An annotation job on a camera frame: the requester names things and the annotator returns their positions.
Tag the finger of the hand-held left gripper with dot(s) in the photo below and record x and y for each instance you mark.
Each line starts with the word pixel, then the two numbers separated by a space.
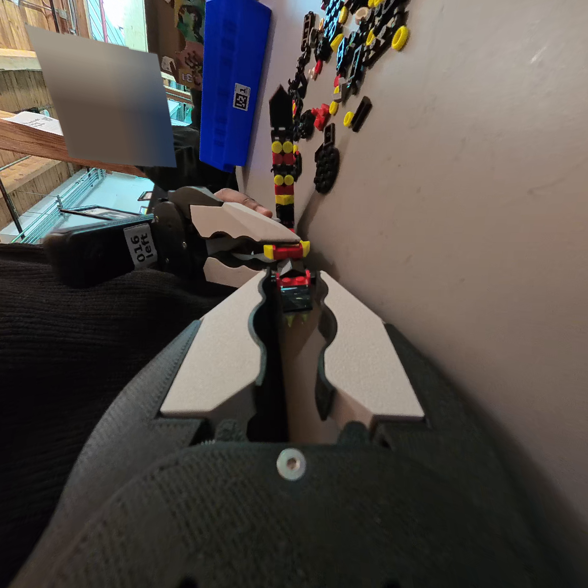
pixel 243 223
pixel 220 273

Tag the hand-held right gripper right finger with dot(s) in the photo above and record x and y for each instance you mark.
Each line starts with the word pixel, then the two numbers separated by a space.
pixel 372 367

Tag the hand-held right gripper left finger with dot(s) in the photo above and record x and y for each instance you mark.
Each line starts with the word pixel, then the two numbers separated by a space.
pixel 216 358

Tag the red yellow black lego snake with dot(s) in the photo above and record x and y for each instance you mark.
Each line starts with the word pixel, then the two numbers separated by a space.
pixel 282 160

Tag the pile of lego pieces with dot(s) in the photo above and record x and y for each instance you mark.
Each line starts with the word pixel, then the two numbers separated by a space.
pixel 342 53

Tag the black round lego plate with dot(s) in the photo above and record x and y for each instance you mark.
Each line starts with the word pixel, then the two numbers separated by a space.
pixel 327 167

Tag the yellow round lego stud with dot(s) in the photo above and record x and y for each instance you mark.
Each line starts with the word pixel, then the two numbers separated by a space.
pixel 349 119

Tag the black flat lego tile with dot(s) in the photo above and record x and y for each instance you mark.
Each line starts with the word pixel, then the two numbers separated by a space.
pixel 362 114

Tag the person's left hand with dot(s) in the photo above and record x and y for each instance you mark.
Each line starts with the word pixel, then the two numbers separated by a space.
pixel 243 198

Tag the wooden beam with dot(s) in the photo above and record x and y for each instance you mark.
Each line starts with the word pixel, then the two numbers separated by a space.
pixel 27 142

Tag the blue plastic bin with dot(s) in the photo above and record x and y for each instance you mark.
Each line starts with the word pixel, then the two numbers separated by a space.
pixel 229 69

